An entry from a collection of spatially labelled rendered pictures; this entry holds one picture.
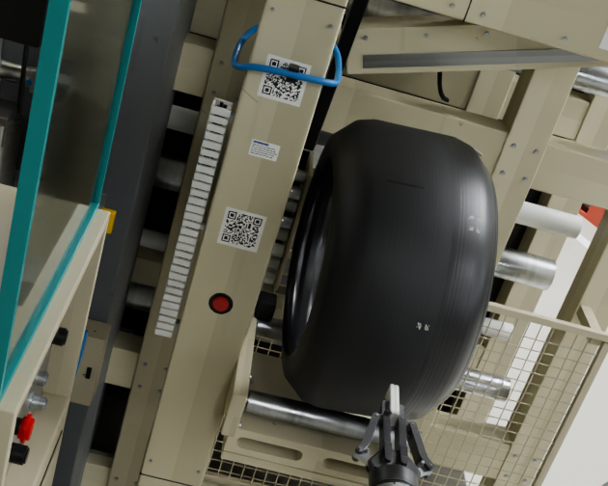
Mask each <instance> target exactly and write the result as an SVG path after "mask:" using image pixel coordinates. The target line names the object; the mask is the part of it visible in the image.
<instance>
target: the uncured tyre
mask: <svg viewBox="0 0 608 486"><path fill-rule="evenodd" d="M386 179H388V180H393V181H397V182H402V183H406V184H411V185H416V186H421V187H425V189H421V188H416V187H412V186H407V185H402V184H397V183H394V182H389V181H386ZM468 212H470V213H474V214H477V215H479V216H482V217H483V232H482V237H480V236H478V235H475V234H471V233H467V222H468ZM497 245H498V207H497V199H496V193H495V188H494V184H493V181H492V178H491V175H490V173H489V171H488V170H487V168H486V167H485V165H484V163H483V161H482V160H481V158H480V157H479V155H478V154H477V153H476V151H475V150H474V149H473V148H472V147H471V146H470V145H468V144H466V143H464V142H463V141H461V140H459V139H458V138H456V137H454V136H449V135H445V134H440V133H436V132H431V131H427V130H423V129H418V128H414V127H409V126H405V125H400V124H396V123H391V122H387V121H380V120H375V119H372V120H357V121H354V122H352V123H351V124H349V125H347V126H346V127H344V128H342V129H341V130H339V131H337V132H336V133H334V134H333V135H332V136H331V137H330V138H329V140H328V141H327V143H326V145H325V147H324V149H323V151H322V153H321V155H320V157H319V160H318V163H317V165H316V168H315V171H314V174H313V177H312V180H311V183H310V186H309V189H308V192H307V195H306V198H305V202H304V204H303V208H302V211H301V215H300V219H299V223H298V227H297V231H296V235H295V239H294V244H293V248H292V253H291V259H290V269H289V274H288V281H287V288H286V295H285V304H284V315H283V330H282V366H283V371H284V375H285V378H286V379H287V381H288V382H289V383H290V385H291V386H292V388H293V389H294V390H295V392H296V393H297V394H298V396H299V397H300V398H301V399H302V400H303V401H305V402H308V403H310V404H312V405H314V406H316V407H318V408H323V409H329V410H334V411H340V412H346V413H352V414H357V415H362V416H368V417H371V416H372V415H373V413H379V414H380V406H381V403H382V401H383V400H385V395H386V392H387V391H388V389H389V386H390V384H393V385H397V386H399V399H400V404H402V405H403V406H404V415H405V418H406V420H413V419H420V418H422V417H423V416H425V415H426V414H427V413H429V412H430V411H432V410H433V409H434V408H436V407H437V406H439V405H440V404H441V403H443V402H444V401H445V400H447V399H448V398H449V397H450V395H451V394H452V393H453V392H454V391H455V389H456V387H457V386H458V384H459V383H460V381H461V379H462V377H463V375H464V374H465V372H466V370H467V367H468V365H469V364H470V362H471V359H472V357H473V355H474V352H475V349H476V347H477V344H478V341H479V338H480V335H481V332H482V328H483V325H484V320H485V316H486V312H487V308H488V304H489V299H490V294H491V289H492V285H493V279H494V272H495V265H496V257H497ZM417 318H418V319H423V320H427V321H433V322H432V326H431V329H430V333H429V335H426V334H421V333H416V332H413V329H414V326H415V322H416V319H417Z"/></svg>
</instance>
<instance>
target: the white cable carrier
mask: <svg viewBox="0 0 608 486"><path fill-rule="evenodd" d="M232 108H233V103H232V102H230V101H227V100H224V99H220V98H216V97H215V98H214V100H213V102H212V105H211V108H210V113H209V116H208V121H207V128H206V131H205V136H204V139H203V142H202V146H201V150H200V155H199V158H198V162H197V166H196V170H195V174H194V177H193V180H192V184H191V189H190V193H189V197H188V201H187V204H186V208H185V211H184V215H183V219H182V224H181V227H180V234H179V239H178V242H177V246H176V249H175V254H174V257H173V261H172V265H171V269H170V272H169V277H168V280H167V284H166V287H165V292H164V295H163V299H162V303H161V307H160V311H159V315H158V319H157V322H156V326H155V330H154V333H155V334H156V335H160V336H164V337H167V338H171V337H172V335H173V332H174V330H177V329H178V328H179V324H180V319H177V317H178V313H179V309H180V303H181V299H182V295H183V292H184V288H185V285H186V281H187V277H188V273H189V270H190V266H191V262H192V258H193V255H194V251H195V248H196V244H197V240H198V236H199V233H200V231H202V232H204V230H205V226H206V222H207V221H203V218H204V214H205V211H206V207H207V200H208V196H209V193H210V189H211V185H212V182H213V178H214V175H215V171H216V167H217V163H218V159H219V156H220V152H221V148H222V145H223V141H224V137H225V134H226V130H227V126H228V122H231V123H233V121H234V117H235V112H233V111H232ZM212 114H214V115H212ZM220 116H221V117H220ZM224 117H226V119H225V118H224ZM210 122H212V123H210ZM222 125H225V126H222ZM209 130H210V131H209ZM220 133H221V134H222V135H221V134H220ZM218 142H220V143H218ZM214 158H216V159H214Z"/></svg>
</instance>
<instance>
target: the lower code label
mask: <svg viewBox="0 0 608 486"><path fill-rule="evenodd" d="M266 218H267V217H264V216H261V215H258V214H254V213H250V212H246V211H242V210H239V209H235V208H231V207H226V211H225V214H224V218H223V222H222V225H221V229H220V232H219V235H218V239H217V243H220V244H224V245H228V246H232V247H236V248H239V249H242V250H246V251H250V252H254V253H256V252H257V250H258V248H259V244H260V241H261V237H262V234H263V228H264V225H265V222H266Z"/></svg>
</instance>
